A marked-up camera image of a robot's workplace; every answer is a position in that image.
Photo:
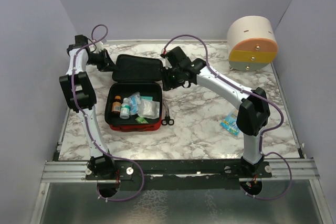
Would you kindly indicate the white bottle blue label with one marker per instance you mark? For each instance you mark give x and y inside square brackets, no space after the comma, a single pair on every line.
[126,100]

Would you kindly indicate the brown bottle orange cap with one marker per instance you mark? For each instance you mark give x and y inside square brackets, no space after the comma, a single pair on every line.
[116,105]

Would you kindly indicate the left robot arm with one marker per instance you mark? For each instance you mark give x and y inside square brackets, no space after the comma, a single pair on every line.
[81,98]

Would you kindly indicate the red black medicine case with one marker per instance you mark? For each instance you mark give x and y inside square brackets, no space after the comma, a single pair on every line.
[134,74]

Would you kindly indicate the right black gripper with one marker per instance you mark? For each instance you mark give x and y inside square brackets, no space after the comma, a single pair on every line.
[168,84]

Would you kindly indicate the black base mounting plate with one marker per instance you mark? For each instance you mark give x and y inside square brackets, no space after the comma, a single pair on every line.
[178,174]

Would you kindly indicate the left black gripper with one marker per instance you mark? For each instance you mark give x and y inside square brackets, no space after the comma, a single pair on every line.
[106,60]

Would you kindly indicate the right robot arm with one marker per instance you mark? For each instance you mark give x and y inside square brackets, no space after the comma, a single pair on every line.
[253,113]

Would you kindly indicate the white gauze clear bag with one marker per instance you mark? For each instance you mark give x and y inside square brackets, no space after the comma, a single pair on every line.
[149,109]

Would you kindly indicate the black handled scissors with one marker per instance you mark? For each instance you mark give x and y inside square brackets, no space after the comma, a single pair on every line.
[167,120]

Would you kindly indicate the aluminium frame rail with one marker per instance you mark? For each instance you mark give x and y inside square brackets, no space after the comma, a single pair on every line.
[75,172]

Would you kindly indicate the blue yellow plaster pack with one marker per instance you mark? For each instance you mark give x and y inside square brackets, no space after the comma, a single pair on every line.
[230,123]

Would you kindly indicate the small teal clear pouch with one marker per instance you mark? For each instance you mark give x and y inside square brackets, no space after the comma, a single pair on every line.
[146,98]

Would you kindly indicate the clear bottle green label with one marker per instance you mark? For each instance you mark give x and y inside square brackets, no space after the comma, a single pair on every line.
[125,111]

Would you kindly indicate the round pastel drawer cabinet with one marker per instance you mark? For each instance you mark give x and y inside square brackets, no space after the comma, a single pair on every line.
[251,43]

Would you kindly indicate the blue packets clear bag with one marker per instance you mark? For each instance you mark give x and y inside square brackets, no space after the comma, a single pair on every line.
[135,101]

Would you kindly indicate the small green box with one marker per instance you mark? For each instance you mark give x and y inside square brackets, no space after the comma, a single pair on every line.
[141,120]

